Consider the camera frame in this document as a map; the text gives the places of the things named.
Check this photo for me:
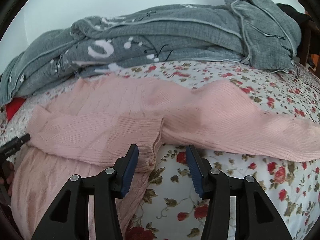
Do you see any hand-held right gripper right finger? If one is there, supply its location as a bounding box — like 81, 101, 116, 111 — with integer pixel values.
186, 144, 293, 240

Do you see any pink knit sweater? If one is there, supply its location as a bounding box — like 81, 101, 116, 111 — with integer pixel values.
10, 76, 320, 240

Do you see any grey printed quilt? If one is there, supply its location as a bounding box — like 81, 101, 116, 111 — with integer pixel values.
0, 0, 303, 105

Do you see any dark cloth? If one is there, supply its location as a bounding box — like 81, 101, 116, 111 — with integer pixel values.
276, 2, 312, 27

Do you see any person's left hand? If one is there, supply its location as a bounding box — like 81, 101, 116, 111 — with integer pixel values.
6, 164, 15, 197

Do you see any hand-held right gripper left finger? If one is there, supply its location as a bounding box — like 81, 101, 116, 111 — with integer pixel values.
31, 144, 139, 240

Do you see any red cloth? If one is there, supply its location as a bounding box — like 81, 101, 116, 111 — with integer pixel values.
4, 97, 26, 122

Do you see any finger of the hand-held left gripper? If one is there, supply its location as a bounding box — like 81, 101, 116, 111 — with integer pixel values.
0, 133, 31, 158

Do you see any wooden chair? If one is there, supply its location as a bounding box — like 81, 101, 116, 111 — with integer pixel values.
299, 9, 320, 69

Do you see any floral bed sheet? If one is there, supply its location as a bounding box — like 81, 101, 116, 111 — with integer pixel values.
0, 60, 320, 240

